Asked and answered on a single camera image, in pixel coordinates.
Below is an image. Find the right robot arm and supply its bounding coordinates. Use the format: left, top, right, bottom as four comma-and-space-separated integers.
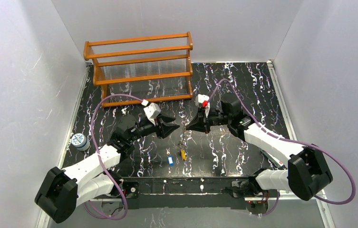
185, 94, 333, 201

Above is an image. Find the yellow key tag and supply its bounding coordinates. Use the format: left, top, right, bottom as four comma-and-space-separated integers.
180, 150, 187, 161

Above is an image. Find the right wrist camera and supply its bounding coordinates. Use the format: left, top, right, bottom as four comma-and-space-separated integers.
195, 94, 210, 116

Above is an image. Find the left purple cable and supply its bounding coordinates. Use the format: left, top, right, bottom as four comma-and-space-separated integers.
83, 94, 149, 221

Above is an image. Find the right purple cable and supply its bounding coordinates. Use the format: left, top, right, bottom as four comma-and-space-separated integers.
207, 78, 357, 217

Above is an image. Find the purple cable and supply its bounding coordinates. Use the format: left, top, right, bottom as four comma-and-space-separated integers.
83, 94, 149, 221
207, 78, 357, 217

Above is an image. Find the silver keyring holder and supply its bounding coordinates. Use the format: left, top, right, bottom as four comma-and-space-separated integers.
178, 125, 186, 152

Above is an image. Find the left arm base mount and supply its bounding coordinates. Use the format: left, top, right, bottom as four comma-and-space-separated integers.
92, 179, 140, 200

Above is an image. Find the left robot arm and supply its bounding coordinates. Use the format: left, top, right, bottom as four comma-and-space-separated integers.
34, 114, 180, 223

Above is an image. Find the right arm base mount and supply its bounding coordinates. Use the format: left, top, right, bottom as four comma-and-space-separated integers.
221, 179, 279, 211

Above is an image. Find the blue key tag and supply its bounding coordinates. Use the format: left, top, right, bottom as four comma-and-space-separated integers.
167, 156, 174, 166

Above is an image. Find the orange wooden shelf rack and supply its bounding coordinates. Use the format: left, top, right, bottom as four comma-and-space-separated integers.
83, 31, 194, 102

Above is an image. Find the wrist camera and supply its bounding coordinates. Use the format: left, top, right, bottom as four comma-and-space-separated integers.
195, 94, 210, 116
141, 99, 161, 126

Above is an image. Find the blue white tape roll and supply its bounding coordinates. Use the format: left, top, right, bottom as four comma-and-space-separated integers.
70, 133, 90, 151

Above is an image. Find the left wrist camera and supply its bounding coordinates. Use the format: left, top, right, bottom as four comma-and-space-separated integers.
141, 99, 161, 126

